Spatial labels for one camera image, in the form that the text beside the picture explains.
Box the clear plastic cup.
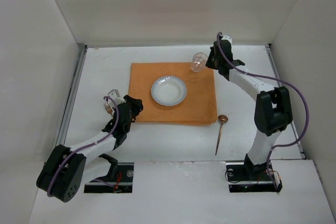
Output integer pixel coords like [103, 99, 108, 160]
[191, 52, 208, 72]

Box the white round plate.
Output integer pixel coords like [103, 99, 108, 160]
[151, 76, 187, 106]

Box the orange cloth placemat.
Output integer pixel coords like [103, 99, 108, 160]
[128, 62, 217, 125]

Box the copper spoon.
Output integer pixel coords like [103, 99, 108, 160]
[215, 114, 229, 155]

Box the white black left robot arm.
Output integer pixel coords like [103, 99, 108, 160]
[36, 95, 143, 202]

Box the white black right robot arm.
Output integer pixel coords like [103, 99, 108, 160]
[206, 37, 292, 174]

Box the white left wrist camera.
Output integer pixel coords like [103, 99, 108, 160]
[103, 89, 125, 105]

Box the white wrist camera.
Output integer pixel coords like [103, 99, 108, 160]
[222, 35, 233, 44]
[103, 89, 125, 105]

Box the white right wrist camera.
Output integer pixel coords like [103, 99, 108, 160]
[222, 35, 233, 44]

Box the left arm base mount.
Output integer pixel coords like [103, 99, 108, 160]
[83, 154, 134, 194]

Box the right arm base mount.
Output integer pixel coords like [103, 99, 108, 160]
[225, 162, 283, 193]

